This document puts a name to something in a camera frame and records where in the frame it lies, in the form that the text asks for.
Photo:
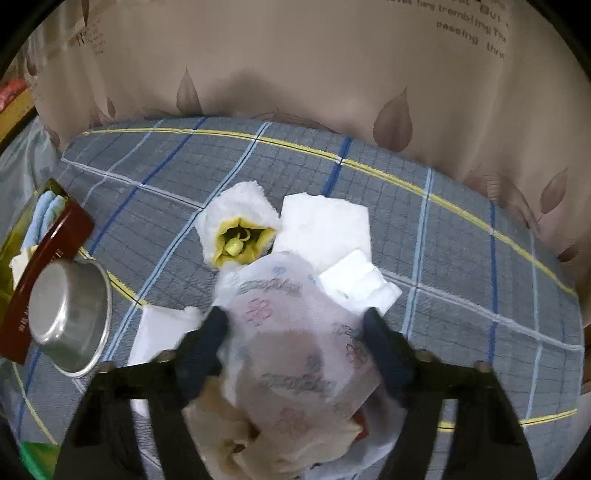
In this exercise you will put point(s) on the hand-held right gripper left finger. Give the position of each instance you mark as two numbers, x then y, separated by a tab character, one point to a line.
203	353

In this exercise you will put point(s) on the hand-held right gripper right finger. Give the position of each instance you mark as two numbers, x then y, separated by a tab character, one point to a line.
388	357

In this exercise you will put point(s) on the floral printed white tissue packet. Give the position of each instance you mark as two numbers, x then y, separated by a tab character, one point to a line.
286	332

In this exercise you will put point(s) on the olive yellow basket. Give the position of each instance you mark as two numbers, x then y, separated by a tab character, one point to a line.
60	230

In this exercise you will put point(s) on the white crumpled tissue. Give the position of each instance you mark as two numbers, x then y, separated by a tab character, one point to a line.
157	332

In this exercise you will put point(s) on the small white folded tissue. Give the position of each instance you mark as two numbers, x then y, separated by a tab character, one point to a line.
355	277

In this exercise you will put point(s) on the grey plaid bed sheet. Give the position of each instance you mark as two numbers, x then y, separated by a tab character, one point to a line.
461	300

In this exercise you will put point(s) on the cream cloth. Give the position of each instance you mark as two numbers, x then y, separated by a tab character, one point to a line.
286	443

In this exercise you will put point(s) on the metal bowl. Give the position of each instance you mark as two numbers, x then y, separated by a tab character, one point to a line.
69	314

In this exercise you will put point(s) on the large white folded paper towel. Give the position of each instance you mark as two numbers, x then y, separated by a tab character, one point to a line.
323	226

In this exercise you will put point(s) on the white towel with yellow lining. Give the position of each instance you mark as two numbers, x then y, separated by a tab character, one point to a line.
240	203

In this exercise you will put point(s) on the green plastic bag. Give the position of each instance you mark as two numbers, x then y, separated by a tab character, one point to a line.
39	461

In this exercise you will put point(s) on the light blue cloth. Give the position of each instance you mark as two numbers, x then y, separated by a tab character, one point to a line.
44	212

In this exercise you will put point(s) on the yellow and orange box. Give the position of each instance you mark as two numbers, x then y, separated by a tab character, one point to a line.
16	121

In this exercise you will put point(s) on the red bag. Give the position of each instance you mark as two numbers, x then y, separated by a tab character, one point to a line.
14	92

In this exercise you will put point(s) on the cardboard boxes wall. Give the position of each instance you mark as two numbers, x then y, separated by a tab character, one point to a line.
323	60

